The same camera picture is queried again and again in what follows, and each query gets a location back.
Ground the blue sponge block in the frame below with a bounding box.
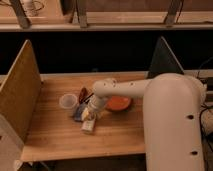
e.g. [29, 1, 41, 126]
[73, 103, 87, 122]

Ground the white labelled bottle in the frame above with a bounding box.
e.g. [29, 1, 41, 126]
[81, 119, 96, 133]

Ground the dark red small object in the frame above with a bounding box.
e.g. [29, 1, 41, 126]
[78, 87, 88, 103]

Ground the translucent plastic cup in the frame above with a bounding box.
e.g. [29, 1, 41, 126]
[59, 94, 78, 116]

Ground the right dark side panel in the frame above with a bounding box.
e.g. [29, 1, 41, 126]
[147, 36, 184, 79]

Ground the black cable at right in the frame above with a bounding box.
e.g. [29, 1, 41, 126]
[196, 55, 213, 148]

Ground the left wooden side panel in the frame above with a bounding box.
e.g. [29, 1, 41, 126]
[0, 40, 41, 141]

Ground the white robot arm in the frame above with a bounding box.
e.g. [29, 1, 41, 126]
[88, 73, 206, 171]

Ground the orange ceramic bowl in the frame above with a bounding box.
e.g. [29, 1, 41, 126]
[106, 96, 132, 111]

